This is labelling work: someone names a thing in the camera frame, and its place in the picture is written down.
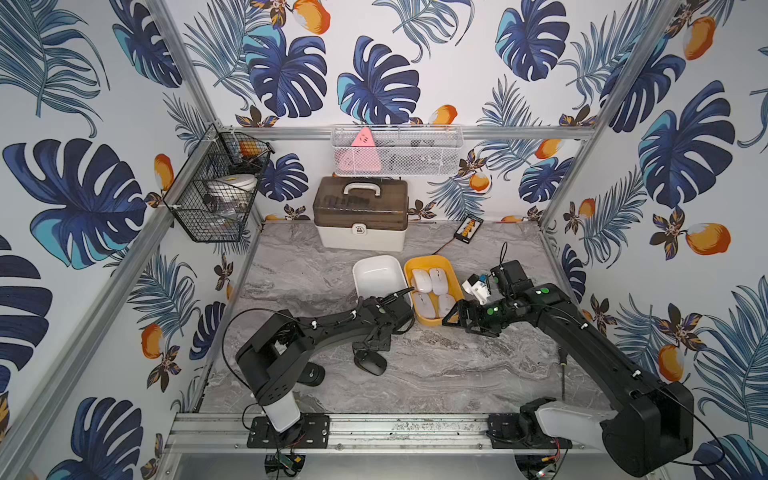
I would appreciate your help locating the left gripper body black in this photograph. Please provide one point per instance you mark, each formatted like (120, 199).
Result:
(389, 305)

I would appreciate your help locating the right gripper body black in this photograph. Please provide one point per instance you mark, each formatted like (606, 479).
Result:
(488, 316)

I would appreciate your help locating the black mouse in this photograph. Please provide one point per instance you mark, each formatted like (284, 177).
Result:
(370, 361)
(312, 375)

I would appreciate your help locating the white mouse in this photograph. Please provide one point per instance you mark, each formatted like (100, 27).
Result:
(421, 281)
(424, 306)
(446, 302)
(439, 281)

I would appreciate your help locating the white storage tray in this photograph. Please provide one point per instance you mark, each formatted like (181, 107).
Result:
(378, 276)

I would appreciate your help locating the yellow storage tray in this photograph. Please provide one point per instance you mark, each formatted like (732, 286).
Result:
(426, 263)

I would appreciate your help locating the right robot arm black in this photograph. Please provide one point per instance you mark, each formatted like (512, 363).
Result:
(649, 423)

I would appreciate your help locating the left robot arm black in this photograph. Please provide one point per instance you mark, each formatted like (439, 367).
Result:
(279, 356)

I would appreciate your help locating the brown lid storage case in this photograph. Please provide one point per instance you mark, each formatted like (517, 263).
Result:
(358, 213)

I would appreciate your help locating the small black phone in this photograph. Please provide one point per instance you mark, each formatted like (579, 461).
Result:
(468, 229)

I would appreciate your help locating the pink triangle card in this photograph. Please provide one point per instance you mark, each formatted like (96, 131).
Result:
(361, 156)

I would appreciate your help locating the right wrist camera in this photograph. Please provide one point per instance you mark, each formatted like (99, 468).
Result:
(478, 287)

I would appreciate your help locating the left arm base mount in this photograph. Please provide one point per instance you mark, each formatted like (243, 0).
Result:
(310, 432)

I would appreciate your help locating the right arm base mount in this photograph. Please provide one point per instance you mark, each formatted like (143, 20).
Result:
(521, 430)

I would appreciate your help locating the clear wall shelf basket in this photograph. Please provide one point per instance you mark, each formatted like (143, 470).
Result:
(407, 151)

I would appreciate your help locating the aluminium front rail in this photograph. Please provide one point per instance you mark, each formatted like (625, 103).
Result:
(352, 434)

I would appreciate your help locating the black wire basket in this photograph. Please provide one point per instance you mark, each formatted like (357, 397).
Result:
(219, 184)

